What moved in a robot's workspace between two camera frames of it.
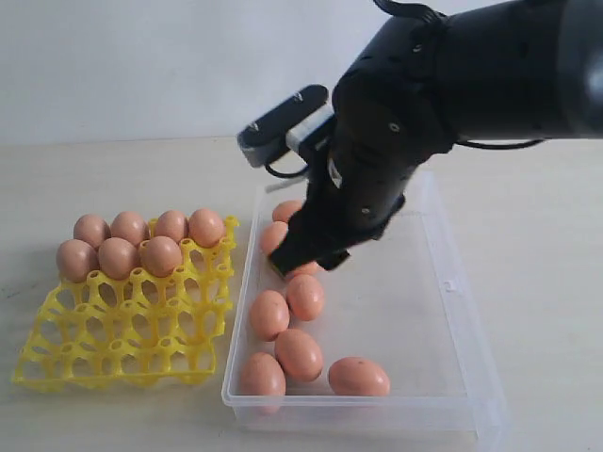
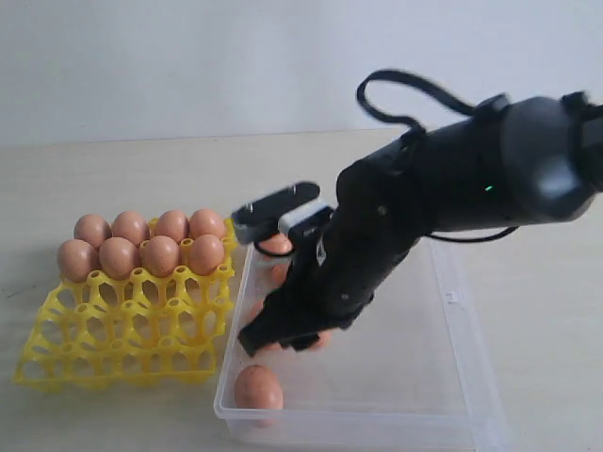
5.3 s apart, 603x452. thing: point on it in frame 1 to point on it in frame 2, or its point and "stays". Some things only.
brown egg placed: x=74 y=259 stays
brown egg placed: x=130 y=225 stays
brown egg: x=298 y=355 to x=325 y=342
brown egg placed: x=171 y=224 stays
